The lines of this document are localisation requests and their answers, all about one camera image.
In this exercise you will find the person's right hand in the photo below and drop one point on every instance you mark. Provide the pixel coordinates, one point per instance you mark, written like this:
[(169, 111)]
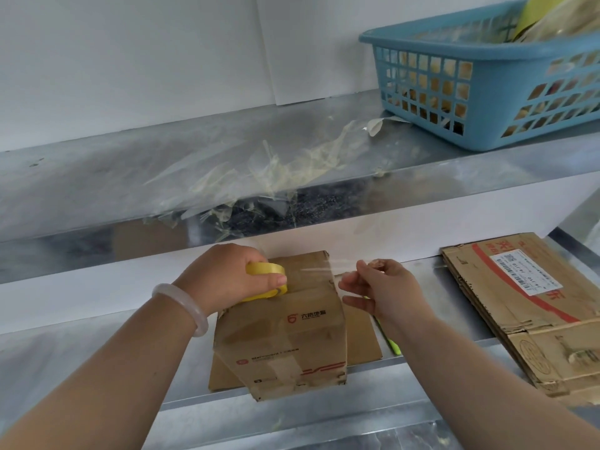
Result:
[(394, 295)]

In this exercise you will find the person's left hand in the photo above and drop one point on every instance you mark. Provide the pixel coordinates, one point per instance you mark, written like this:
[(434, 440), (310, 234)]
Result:
[(220, 281)]

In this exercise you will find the yellow tape roll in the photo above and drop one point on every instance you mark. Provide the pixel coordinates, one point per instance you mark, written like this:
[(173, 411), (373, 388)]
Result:
[(262, 268)]

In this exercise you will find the green utility knife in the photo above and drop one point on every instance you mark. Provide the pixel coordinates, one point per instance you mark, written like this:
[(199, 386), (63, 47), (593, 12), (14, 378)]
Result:
[(394, 346)]

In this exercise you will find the large red-printed cardboard box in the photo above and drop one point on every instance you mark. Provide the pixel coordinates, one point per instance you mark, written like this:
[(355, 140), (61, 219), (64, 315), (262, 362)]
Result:
[(281, 332)]

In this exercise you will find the white-labelled cardboard box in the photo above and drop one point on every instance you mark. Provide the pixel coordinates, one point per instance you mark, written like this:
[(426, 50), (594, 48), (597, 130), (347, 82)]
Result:
[(492, 285)]

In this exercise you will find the person's right forearm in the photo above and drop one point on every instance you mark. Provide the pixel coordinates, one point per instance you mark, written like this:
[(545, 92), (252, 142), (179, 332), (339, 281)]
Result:
[(478, 398)]

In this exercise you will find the person's left forearm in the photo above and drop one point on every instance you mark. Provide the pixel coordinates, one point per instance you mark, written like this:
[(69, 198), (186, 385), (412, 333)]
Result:
[(103, 384)]

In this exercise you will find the pile of clear tape scraps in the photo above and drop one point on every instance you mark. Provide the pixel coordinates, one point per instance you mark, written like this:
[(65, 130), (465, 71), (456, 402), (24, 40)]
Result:
[(281, 173)]

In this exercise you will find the blue plastic basket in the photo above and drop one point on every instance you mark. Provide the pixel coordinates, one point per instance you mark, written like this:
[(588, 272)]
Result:
[(492, 88)]

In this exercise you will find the pile of assorted small items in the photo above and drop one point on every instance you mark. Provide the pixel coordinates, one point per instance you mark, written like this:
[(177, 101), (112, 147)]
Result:
[(548, 9)]

